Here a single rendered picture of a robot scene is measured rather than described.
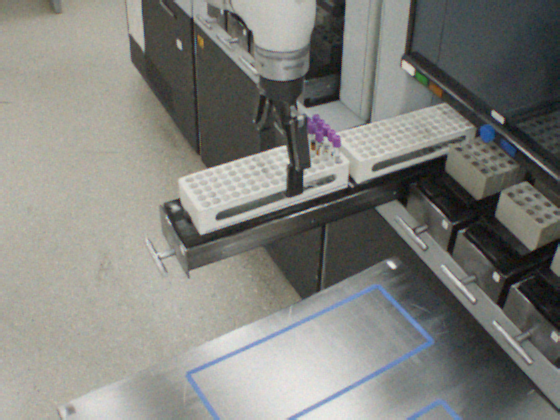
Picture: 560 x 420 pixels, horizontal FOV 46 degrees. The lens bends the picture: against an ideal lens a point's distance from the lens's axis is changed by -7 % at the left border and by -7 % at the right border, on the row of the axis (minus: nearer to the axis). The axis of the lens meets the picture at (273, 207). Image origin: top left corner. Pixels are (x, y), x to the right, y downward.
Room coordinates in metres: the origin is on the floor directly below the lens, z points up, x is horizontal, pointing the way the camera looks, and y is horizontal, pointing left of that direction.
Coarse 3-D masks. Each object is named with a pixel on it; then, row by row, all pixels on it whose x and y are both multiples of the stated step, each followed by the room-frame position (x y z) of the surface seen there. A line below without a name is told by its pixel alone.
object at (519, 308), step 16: (512, 288) 0.78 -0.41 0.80; (528, 288) 0.77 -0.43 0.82; (544, 288) 0.78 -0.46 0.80; (512, 304) 0.77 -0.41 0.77; (528, 304) 0.74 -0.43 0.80; (544, 304) 0.73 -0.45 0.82; (512, 320) 0.76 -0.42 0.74; (528, 320) 0.73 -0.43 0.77; (544, 320) 0.71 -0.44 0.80; (528, 336) 0.72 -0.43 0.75; (544, 336) 0.70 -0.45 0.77; (544, 352) 0.69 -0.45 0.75
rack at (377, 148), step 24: (384, 120) 1.18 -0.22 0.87; (408, 120) 1.19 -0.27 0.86; (432, 120) 1.19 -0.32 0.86; (456, 120) 1.19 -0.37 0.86; (360, 144) 1.11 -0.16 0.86; (384, 144) 1.11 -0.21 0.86; (408, 144) 1.10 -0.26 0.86; (432, 144) 1.12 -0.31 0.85; (360, 168) 1.04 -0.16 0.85; (384, 168) 1.07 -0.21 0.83
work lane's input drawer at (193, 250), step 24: (408, 168) 1.09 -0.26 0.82; (432, 168) 1.11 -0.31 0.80; (336, 192) 1.01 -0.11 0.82; (360, 192) 1.02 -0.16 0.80; (384, 192) 1.05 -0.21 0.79; (408, 192) 1.08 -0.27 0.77; (168, 216) 0.95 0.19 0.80; (264, 216) 0.94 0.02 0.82; (288, 216) 0.95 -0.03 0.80; (312, 216) 0.97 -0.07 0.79; (336, 216) 1.00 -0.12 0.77; (144, 240) 0.94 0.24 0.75; (168, 240) 0.95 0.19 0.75; (192, 240) 0.88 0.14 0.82; (216, 240) 0.89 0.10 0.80; (240, 240) 0.91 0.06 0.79; (264, 240) 0.93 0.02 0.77; (192, 264) 0.86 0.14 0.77
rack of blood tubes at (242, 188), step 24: (216, 168) 1.01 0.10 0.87; (240, 168) 1.01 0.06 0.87; (264, 168) 1.01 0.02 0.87; (312, 168) 1.01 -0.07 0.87; (336, 168) 1.02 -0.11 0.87; (192, 192) 0.94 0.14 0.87; (216, 192) 0.94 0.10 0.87; (240, 192) 0.94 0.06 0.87; (264, 192) 0.95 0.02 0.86; (312, 192) 0.99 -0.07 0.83; (192, 216) 0.92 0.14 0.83; (216, 216) 0.95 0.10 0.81; (240, 216) 0.93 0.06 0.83
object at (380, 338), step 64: (256, 320) 0.70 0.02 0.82; (320, 320) 0.70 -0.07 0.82; (384, 320) 0.70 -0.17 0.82; (448, 320) 0.70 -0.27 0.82; (128, 384) 0.57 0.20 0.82; (192, 384) 0.57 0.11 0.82; (256, 384) 0.58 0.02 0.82; (320, 384) 0.58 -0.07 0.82; (384, 384) 0.58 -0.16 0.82; (448, 384) 0.57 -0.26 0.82; (512, 384) 0.57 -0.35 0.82
